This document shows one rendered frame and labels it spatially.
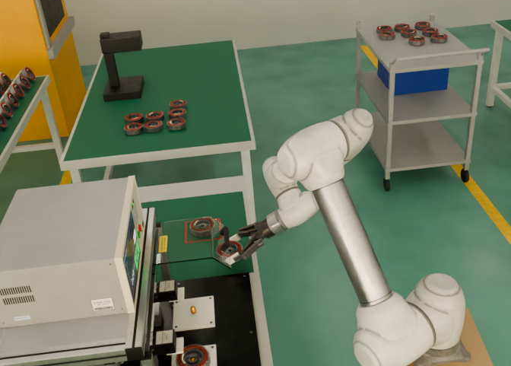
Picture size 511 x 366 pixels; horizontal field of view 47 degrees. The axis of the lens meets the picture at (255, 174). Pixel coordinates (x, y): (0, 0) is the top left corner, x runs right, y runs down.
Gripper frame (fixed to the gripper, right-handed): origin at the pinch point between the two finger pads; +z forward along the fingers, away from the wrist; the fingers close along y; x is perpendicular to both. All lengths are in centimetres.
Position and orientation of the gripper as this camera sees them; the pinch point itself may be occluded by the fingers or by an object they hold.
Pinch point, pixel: (230, 251)
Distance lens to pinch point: 240.1
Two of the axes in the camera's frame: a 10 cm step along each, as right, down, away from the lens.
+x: -5.6, -6.9, -4.6
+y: -0.9, -5.1, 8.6
